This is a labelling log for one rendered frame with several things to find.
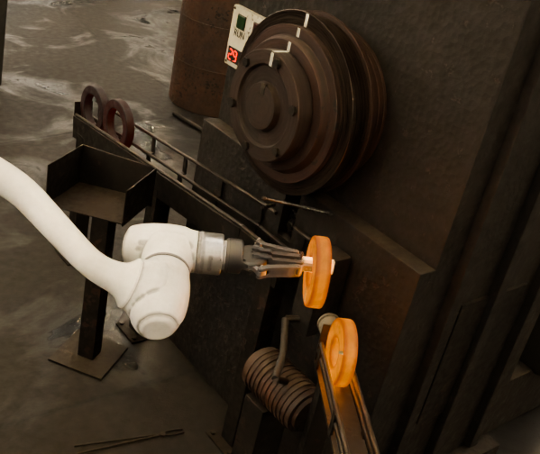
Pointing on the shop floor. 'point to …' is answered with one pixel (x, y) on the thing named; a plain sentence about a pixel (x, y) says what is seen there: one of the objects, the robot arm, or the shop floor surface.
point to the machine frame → (420, 217)
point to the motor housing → (270, 404)
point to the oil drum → (201, 56)
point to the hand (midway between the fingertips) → (317, 265)
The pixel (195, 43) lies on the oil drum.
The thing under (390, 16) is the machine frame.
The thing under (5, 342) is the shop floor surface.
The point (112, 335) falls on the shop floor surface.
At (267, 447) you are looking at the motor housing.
